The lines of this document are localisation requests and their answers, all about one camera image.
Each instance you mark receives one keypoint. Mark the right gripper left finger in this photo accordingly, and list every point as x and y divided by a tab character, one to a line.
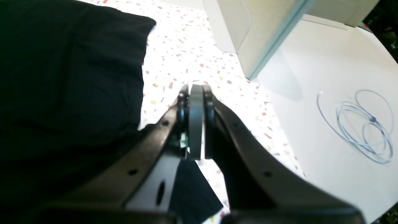
137	189

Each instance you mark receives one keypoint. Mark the terrazzo pattern tablecloth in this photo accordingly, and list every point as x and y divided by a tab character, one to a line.
181	50

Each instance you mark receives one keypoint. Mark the black t-shirt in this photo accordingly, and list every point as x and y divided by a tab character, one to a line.
71	96

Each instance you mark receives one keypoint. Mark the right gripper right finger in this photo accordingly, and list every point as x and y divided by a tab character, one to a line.
260	189

